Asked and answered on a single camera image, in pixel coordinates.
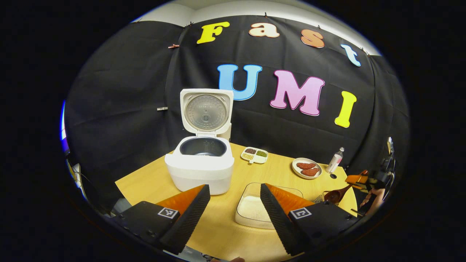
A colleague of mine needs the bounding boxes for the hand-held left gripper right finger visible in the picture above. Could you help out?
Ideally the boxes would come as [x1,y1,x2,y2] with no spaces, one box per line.
[260,184,361,256]

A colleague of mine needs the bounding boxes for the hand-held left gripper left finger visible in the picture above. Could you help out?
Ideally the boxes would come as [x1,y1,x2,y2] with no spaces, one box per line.
[116,184,211,255]

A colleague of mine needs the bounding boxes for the brown wooden spoon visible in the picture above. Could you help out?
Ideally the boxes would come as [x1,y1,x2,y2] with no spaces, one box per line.
[324,184,354,204]

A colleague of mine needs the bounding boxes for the clear container of rice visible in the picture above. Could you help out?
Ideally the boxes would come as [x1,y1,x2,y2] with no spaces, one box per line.
[235,182,304,230]

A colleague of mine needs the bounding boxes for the metal wire chopstick holder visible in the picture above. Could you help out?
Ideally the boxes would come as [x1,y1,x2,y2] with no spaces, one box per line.
[312,191,341,206]

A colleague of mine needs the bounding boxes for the white rice cooker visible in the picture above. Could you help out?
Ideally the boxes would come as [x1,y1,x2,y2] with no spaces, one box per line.
[165,88,235,196]

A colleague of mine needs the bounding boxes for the clear bottle with pink label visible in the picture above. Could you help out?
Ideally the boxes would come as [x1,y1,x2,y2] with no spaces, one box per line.
[325,147,344,173]

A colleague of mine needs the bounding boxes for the white round plate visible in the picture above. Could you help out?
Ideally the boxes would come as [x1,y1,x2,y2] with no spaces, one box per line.
[292,158,323,180]

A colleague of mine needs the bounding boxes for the white divided bean dish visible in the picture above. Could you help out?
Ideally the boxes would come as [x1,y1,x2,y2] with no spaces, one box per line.
[241,147,269,164]

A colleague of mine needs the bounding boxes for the white toaster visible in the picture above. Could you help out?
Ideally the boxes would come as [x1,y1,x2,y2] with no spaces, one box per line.
[218,123,232,142]

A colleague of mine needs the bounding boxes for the black backdrop cloth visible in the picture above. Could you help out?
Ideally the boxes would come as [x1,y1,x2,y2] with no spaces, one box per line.
[64,15,410,215]

